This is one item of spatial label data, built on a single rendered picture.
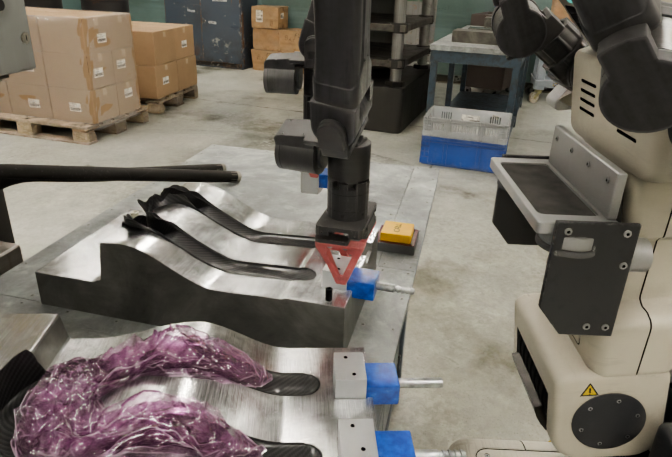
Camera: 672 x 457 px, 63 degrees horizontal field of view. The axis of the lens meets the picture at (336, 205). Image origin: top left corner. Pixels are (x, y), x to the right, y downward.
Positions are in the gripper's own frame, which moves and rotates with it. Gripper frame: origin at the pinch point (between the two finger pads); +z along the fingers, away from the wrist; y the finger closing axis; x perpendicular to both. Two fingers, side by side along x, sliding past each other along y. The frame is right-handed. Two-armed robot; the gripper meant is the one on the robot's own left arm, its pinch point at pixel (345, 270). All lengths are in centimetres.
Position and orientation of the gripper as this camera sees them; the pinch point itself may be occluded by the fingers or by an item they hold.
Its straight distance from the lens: 80.9
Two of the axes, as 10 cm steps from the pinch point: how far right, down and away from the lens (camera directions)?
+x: 9.7, 1.2, -2.3
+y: -2.6, 3.8, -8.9
